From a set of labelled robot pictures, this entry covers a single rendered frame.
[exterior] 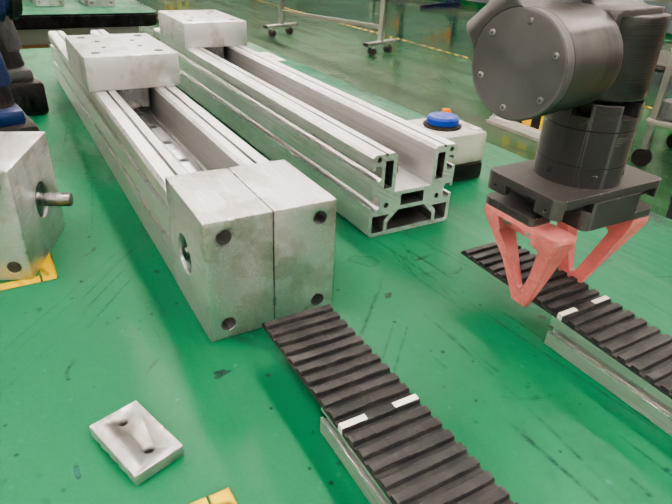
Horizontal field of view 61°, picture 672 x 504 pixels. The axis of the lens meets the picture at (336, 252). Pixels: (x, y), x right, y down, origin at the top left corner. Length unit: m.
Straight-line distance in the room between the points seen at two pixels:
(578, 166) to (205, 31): 0.76
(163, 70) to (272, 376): 0.48
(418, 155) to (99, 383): 0.37
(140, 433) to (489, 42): 0.29
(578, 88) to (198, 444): 0.28
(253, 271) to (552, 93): 0.22
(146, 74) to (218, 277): 0.42
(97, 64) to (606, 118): 0.56
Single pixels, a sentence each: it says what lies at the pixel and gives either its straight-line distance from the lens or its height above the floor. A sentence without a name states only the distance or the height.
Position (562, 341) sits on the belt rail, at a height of 0.79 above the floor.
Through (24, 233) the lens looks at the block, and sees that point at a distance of 0.52.
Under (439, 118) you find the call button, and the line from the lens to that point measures 0.72.
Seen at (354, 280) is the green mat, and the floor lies 0.78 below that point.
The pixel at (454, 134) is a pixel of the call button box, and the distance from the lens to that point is 0.70.
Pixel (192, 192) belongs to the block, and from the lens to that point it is 0.42.
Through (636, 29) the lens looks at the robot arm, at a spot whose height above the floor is 1.00.
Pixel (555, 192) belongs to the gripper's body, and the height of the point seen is 0.90.
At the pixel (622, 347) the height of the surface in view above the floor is 0.81.
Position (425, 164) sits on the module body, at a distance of 0.59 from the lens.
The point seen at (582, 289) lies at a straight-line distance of 0.47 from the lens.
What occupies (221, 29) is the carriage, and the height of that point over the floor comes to 0.89.
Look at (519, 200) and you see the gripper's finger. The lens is 0.42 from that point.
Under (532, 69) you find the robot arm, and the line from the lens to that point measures 0.32.
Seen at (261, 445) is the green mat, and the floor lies 0.78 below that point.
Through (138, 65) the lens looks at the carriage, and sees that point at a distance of 0.76.
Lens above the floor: 1.04
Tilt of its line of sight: 29 degrees down
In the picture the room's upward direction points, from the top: 3 degrees clockwise
